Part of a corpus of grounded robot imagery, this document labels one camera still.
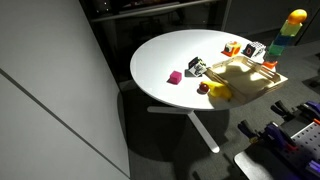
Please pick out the orange fruit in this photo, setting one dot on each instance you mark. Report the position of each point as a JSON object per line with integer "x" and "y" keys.
{"x": 297, "y": 16}

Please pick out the pink cube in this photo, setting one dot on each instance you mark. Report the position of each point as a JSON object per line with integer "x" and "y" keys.
{"x": 175, "y": 77}

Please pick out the black white picture cube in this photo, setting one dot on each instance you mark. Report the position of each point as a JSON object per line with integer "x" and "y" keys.
{"x": 196, "y": 66}

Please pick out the red ball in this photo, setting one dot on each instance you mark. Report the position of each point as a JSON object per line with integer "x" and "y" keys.
{"x": 203, "y": 88}

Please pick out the yellow toy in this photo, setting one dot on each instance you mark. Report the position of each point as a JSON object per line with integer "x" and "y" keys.
{"x": 218, "y": 89}

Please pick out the white table base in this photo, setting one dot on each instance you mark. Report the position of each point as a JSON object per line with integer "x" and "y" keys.
{"x": 203, "y": 131}

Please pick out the dark shelf unit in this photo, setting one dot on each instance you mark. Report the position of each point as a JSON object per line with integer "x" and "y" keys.
{"x": 150, "y": 10}

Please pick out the orange white cube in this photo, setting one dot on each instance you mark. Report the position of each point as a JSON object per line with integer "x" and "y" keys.
{"x": 231, "y": 49}

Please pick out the wooden tray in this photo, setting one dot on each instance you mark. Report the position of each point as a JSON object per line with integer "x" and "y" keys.
{"x": 246, "y": 80}

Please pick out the black white patterned marker card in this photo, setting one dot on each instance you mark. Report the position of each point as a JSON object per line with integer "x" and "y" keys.
{"x": 254, "y": 49}

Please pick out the orange block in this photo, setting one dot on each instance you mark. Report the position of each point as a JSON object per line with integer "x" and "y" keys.
{"x": 270, "y": 64}

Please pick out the purple black clamp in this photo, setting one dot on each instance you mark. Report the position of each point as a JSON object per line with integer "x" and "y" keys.
{"x": 273, "y": 133}

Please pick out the green block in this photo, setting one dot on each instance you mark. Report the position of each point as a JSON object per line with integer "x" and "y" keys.
{"x": 276, "y": 49}

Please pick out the dark blue clamp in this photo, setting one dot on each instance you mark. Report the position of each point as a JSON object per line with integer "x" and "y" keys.
{"x": 281, "y": 109}

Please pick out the blue block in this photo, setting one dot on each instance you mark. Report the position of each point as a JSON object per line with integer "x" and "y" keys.
{"x": 283, "y": 40}

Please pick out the yellow-green block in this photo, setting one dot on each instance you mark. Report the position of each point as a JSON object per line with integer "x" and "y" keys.
{"x": 290, "y": 29}

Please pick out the perforated metal breadboard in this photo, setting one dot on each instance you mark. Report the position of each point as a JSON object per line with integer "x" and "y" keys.
{"x": 305, "y": 146}

